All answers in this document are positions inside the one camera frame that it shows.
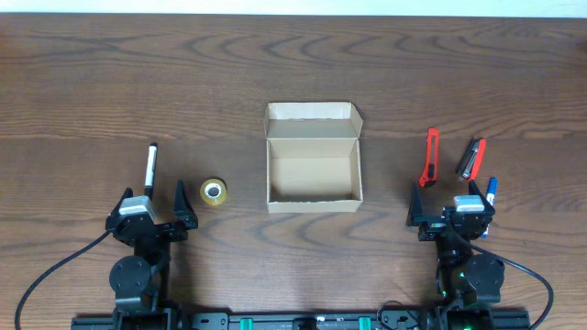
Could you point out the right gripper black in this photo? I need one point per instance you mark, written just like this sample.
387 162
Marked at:
446 227

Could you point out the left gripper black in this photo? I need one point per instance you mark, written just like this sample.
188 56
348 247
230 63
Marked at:
156 230

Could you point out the orange utility knife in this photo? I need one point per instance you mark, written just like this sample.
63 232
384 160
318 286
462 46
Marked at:
429 174

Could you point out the blue whiteboard marker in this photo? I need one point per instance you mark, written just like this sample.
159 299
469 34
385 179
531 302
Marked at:
491 190

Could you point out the orange and black stapler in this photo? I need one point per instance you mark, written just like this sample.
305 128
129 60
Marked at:
472 160

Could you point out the black whiteboard marker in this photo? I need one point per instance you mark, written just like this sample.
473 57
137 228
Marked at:
150 169

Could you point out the yellow clear tape roll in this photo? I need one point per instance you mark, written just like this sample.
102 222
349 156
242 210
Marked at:
213 192

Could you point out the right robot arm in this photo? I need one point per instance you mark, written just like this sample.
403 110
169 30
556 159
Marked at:
469 282

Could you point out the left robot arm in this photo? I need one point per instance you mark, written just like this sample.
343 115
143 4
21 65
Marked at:
141 281

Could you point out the open cardboard box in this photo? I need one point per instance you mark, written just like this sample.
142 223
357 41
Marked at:
313 157

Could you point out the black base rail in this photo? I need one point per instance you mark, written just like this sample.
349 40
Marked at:
386 319

